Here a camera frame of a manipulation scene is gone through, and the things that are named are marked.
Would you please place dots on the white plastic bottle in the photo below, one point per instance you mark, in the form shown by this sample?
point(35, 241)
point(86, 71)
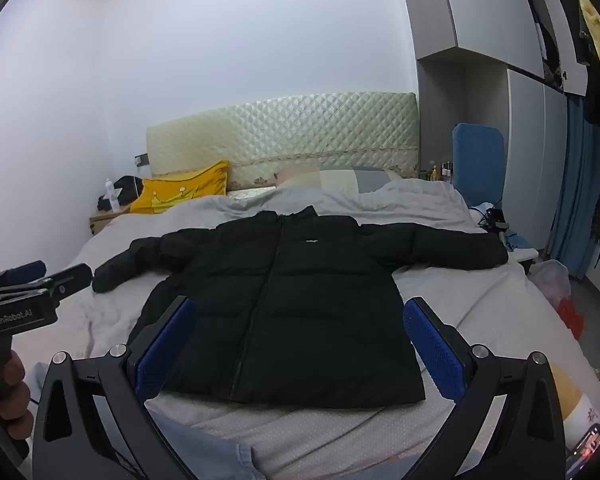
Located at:
point(112, 196)

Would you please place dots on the white plastic bag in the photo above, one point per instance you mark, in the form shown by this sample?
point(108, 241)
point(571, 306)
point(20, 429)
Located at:
point(552, 279)

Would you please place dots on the wall socket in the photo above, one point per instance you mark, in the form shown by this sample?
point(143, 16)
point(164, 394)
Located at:
point(141, 160)

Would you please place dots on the grey bed duvet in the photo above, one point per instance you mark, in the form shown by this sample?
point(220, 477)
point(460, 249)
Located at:
point(499, 308)

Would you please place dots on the wooden nightstand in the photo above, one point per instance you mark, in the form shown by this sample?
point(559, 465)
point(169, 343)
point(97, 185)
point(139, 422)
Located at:
point(99, 221)

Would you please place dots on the black puffer jacket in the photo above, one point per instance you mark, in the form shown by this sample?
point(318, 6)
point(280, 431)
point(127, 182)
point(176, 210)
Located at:
point(299, 310)

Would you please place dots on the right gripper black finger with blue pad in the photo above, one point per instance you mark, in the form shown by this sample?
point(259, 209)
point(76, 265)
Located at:
point(27, 273)
point(156, 349)
point(446, 354)

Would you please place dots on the grey patchwork pillow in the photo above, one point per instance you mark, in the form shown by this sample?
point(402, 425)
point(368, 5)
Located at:
point(340, 180)

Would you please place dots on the smartphone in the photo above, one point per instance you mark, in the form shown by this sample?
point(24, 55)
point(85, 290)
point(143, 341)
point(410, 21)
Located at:
point(583, 451)

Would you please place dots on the cream quilted headboard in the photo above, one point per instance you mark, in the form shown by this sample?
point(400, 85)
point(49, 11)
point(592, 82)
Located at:
point(258, 139)

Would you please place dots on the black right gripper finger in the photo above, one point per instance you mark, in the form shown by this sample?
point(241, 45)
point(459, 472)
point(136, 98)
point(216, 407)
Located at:
point(68, 282)

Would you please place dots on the black bag on nightstand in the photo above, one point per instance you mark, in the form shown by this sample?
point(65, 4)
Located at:
point(128, 189)

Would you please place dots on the grey white wardrobe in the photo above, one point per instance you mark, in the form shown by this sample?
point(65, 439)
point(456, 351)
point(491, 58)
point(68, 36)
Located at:
point(505, 64)

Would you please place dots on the person's blue jeans leg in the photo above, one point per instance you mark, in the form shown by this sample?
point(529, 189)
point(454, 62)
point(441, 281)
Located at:
point(207, 457)

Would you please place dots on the small bottles on shelf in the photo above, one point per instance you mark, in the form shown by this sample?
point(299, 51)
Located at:
point(440, 172)

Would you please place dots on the blue curtain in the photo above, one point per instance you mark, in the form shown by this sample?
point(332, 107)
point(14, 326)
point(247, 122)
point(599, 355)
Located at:
point(572, 243)

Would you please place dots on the yellow cartoon pillow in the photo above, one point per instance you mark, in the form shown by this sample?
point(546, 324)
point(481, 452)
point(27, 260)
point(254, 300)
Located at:
point(161, 194)

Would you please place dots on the person's left hand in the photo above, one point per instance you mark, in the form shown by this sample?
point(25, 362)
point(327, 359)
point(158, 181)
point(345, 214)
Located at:
point(14, 409)

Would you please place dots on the black device on stand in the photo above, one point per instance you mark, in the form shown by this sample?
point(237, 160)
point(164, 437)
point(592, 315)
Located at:
point(491, 218)

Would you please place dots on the blue folded chair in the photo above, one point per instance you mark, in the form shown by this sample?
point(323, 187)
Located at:
point(479, 163)

